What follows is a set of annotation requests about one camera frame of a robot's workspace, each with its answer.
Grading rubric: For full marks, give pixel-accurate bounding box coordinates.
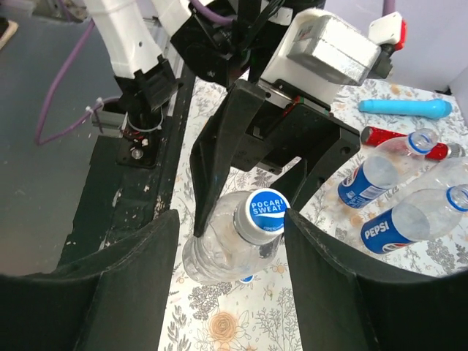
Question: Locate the blue toy microphone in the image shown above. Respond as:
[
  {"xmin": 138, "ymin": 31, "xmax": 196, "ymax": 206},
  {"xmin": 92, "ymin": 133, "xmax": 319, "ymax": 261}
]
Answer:
[{"xmin": 358, "ymin": 99, "xmax": 453, "ymax": 120}]

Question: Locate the red glitter toy microphone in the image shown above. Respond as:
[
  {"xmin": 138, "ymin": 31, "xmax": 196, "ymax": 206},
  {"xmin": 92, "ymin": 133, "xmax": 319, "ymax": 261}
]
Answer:
[{"xmin": 361, "ymin": 126, "xmax": 467, "ymax": 162}]

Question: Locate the blue Pocari Sweat cap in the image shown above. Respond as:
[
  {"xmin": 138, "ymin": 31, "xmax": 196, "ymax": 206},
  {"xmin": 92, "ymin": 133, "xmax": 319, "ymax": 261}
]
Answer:
[{"xmin": 245, "ymin": 188, "xmax": 290, "ymax": 235}]

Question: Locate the blue white bottle cap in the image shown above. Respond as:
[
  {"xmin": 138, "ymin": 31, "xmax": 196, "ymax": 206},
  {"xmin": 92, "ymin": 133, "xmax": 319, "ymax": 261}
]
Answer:
[{"xmin": 239, "ymin": 275, "xmax": 254, "ymax": 284}]

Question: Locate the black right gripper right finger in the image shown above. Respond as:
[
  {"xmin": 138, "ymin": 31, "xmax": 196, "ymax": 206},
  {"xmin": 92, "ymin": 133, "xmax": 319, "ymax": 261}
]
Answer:
[{"xmin": 284, "ymin": 209, "xmax": 467, "ymax": 350}]

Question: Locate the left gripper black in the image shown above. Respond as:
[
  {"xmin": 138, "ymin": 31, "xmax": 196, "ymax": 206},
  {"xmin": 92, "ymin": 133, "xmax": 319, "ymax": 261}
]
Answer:
[{"xmin": 189, "ymin": 80, "xmax": 361, "ymax": 237}]

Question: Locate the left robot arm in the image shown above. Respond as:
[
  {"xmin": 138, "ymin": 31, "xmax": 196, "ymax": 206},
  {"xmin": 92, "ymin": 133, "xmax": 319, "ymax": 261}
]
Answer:
[{"xmin": 86, "ymin": 1, "xmax": 358, "ymax": 235}]

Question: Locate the Pepsi bottle logo label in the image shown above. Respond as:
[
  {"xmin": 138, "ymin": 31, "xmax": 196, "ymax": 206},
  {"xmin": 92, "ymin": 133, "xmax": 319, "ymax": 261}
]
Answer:
[{"xmin": 336, "ymin": 127, "xmax": 439, "ymax": 210}]

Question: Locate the Pepsi bottle text label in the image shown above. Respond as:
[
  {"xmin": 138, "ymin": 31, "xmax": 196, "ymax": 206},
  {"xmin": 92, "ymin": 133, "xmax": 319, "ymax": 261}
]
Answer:
[{"xmin": 360, "ymin": 184, "xmax": 468, "ymax": 255}]

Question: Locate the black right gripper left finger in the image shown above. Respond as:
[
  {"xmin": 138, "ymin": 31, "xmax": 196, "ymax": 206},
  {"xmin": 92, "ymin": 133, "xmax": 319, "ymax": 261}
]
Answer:
[{"xmin": 1, "ymin": 210, "xmax": 179, "ymax": 350}]

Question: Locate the clear Pocari bottle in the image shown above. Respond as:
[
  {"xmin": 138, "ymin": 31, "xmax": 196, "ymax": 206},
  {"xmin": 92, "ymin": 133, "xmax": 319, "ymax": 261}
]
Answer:
[{"xmin": 182, "ymin": 191, "xmax": 284, "ymax": 285}]

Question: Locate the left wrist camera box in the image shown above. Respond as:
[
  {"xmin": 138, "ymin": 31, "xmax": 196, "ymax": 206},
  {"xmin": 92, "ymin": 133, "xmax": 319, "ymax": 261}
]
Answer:
[{"xmin": 260, "ymin": 8, "xmax": 381, "ymax": 105}]

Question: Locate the floral tablecloth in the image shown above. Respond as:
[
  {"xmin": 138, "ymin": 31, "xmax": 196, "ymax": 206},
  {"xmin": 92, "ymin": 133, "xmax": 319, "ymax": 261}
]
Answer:
[{"xmin": 156, "ymin": 75, "xmax": 468, "ymax": 351}]

